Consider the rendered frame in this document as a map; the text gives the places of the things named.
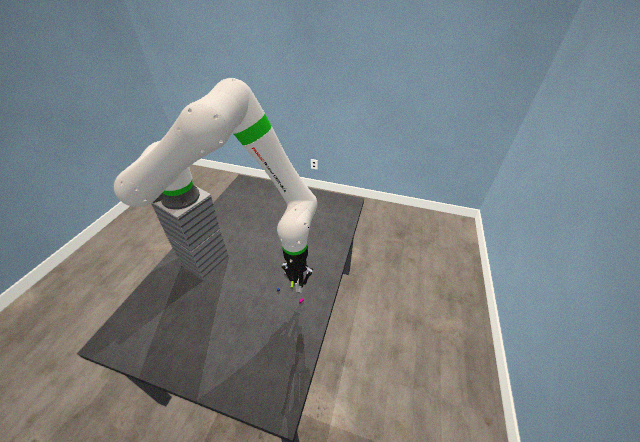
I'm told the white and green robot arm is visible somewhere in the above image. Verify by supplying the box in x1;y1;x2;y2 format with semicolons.
114;78;317;264

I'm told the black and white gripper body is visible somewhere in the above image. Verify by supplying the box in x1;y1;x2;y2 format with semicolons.
286;260;308;273

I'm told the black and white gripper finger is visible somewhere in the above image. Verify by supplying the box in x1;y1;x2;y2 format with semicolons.
297;266;313;293
282;262;299;292

